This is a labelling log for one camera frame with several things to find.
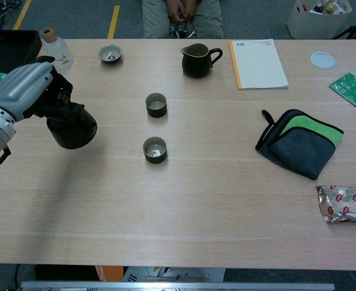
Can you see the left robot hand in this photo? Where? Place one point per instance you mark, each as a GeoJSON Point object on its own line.
{"type": "Point", "coordinates": [20, 85]}

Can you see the black cast iron teapot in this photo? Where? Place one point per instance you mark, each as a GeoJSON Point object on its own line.
{"type": "Point", "coordinates": [72, 133]}

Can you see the white robot base unit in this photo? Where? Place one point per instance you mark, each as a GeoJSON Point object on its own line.
{"type": "Point", "coordinates": [178, 274]}

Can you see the grey tea cup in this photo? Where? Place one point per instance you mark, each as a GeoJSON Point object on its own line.
{"type": "Point", "coordinates": [155, 157]}
{"type": "Point", "coordinates": [156, 112]}

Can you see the black plastic tray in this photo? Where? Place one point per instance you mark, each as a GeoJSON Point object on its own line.
{"type": "Point", "coordinates": [11, 45]}

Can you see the glass bottle with cork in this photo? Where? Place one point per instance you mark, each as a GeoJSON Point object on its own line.
{"type": "Point", "coordinates": [60, 51]}

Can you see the flared grey tea bowl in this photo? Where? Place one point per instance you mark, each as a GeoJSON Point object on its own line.
{"type": "Point", "coordinates": [110, 60]}

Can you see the seated person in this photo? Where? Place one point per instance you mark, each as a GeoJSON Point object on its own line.
{"type": "Point", "coordinates": [156, 21]}

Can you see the dark ceramic pitcher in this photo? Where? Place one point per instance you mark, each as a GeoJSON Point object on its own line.
{"type": "Point", "coordinates": [196, 66]}

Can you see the orange panel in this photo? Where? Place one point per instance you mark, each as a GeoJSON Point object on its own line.
{"type": "Point", "coordinates": [108, 272]}

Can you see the white booklet yellow spine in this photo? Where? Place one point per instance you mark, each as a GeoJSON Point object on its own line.
{"type": "Point", "coordinates": [259, 65]}

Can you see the blue green folded cloth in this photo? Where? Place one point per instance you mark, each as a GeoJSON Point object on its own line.
{"type": "Point", "coordinates": [299, 151]}

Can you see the white storage bin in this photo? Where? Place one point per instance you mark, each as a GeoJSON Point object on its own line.
{"type": "Point", "coordinates": [314, 24]}

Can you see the white round table cap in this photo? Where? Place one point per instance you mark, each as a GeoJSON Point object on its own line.
{"type": "Point", "coordinates": [322, 60]}

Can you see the black tripod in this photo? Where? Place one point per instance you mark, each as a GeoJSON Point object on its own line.
{"type": "Point", "coordinates": [352, 30]}

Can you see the silver foil snack bag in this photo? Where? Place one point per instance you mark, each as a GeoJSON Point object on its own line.
{"type": "Point", "coordinates": [344, 206]}

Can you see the chrome metal frame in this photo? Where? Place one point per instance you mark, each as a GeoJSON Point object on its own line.
{"type": "Point", "coordinates": [182, 31]}

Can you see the aluminium profile rail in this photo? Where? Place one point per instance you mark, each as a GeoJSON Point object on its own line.
{"type": "Point", "coordinates": [178, 286]}

